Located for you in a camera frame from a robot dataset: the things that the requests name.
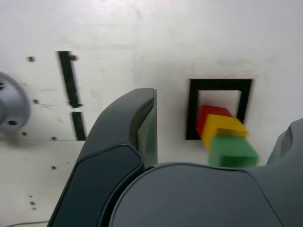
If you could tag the yellow cube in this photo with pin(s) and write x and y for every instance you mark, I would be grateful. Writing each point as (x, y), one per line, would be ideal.
(222, 124)

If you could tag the red cube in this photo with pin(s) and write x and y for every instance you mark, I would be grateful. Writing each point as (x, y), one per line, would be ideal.
(208, 111)

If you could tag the black tape square outline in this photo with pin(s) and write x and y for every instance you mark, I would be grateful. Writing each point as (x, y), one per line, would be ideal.
(191, 106)

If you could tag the green cube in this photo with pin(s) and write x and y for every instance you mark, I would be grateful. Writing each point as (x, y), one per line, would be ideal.
(234, 151)

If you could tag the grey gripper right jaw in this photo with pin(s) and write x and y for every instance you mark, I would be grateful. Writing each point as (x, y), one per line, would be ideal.
(201, 198)

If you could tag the black tape strip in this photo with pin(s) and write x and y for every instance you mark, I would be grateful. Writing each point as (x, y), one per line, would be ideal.
(68, 78)

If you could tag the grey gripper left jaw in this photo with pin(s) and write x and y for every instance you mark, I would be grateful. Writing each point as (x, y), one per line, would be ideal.
(106, 153)

